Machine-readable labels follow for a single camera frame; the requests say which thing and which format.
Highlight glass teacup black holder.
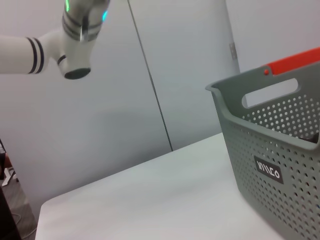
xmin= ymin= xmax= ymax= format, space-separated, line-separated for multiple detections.
xmin=298 ymin=132 xmax=320 ymax=145

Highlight grey-green perforated storage bin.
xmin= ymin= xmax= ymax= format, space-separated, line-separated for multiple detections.
xmin=204 ymin=63 xmax=320 ymax=240

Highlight brown background object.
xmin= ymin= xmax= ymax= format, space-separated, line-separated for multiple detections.
xmin=0 ymin=138 xmax=20 ymax=187

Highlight black background furniture edge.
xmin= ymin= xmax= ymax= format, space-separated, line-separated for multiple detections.
xmin=0 ymin=186 xmax=22 ymax=240

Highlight thin grey background cable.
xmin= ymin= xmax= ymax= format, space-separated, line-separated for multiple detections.
xmin=127 ymin=0 xmax=174 ymax=152

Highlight metal wall hinge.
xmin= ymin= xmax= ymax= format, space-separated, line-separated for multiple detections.
xmin=229 ymin=42 xmax=238 ymax=60

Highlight orange bin handle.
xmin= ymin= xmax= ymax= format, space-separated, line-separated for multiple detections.
xmin=262 ymin=46 xmax=320 ymax=76

